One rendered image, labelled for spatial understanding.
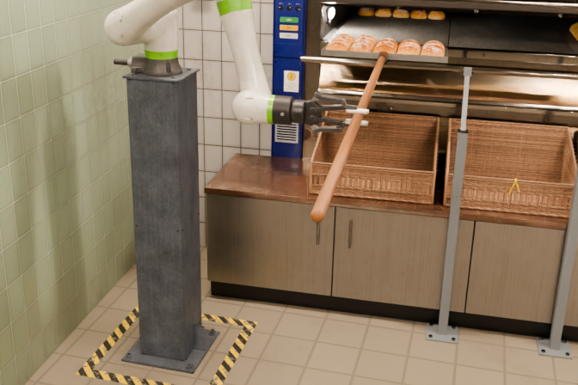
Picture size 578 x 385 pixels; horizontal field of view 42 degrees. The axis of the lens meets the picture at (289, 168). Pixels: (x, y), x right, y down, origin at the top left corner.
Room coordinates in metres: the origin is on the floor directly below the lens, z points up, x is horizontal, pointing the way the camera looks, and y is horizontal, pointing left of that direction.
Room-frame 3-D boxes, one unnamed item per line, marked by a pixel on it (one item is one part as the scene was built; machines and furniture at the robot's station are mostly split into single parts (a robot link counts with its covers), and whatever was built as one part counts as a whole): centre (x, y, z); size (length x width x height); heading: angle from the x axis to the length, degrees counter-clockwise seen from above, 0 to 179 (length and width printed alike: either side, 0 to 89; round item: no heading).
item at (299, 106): (2.27, -0.05, 1.19); 0.09 x 0.07 x 0.08; 79
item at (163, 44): (2.75, 0.49, 1.36); 0.16 x 0.13 x 0.19; 138
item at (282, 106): (2.28, 0.02, 1.19); 0.12 x 0.06 x 0.09; 169
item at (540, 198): (3.18, -0.99, 0.72); 0.56 x 0.49 x 0.28; 79
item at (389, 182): (3.30, -0.41, 0.72); 0.56 x 0.49 x 0.28; 79
